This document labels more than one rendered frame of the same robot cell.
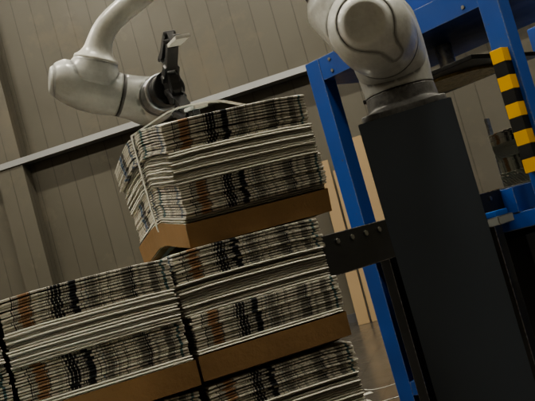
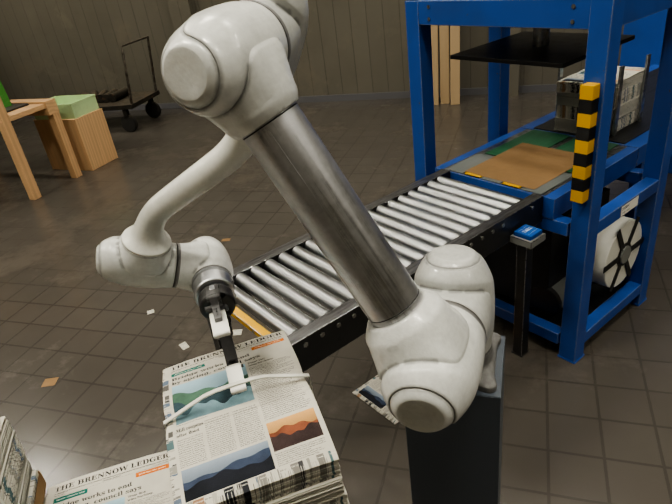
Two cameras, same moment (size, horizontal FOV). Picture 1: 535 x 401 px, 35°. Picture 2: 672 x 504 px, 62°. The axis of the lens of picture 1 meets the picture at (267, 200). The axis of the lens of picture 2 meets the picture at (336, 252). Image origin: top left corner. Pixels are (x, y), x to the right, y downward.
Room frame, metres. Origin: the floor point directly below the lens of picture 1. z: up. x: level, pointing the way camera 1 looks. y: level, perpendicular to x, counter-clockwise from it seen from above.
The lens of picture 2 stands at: (0.87, -0.26, 1.83)
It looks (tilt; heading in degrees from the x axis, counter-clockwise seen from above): 29 degrees down; 9
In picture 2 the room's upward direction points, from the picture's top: 8 degrees counter-clockwise
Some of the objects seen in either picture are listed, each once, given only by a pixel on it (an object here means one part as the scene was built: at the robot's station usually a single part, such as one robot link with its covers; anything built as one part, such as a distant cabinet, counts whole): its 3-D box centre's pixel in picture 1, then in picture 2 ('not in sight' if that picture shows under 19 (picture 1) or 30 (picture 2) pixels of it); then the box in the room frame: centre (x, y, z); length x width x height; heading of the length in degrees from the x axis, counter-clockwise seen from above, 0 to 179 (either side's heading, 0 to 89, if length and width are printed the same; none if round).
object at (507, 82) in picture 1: (517, 110); (584, 145); (2.93, -0.93, 1.05); 0.05 x 0.05 x 0.45; 44
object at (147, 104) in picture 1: (162, 94); (214, 290); (1.86, 0.17, 1.20); 0.09 x 0.06 x 0.09; 112
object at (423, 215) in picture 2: not in sight; (427, 218); (2.97, -0.35, 0.77); 0.47 x 0.05 x 0.05; 44
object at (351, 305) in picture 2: (388, 238); (430, 272); (2.61, -0.33, 0.74); 1.34 x 0.05 x 0.12; 134
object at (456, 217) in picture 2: not in sight; (438, 213); (3.02, -0.39, 0.77); 0.47 x 0.05 x 0.05; 44
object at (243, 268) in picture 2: not in sight; (341, 232); (2.97, 0.02, 0.74); 1.34 x 0.05 x 0.12; 134
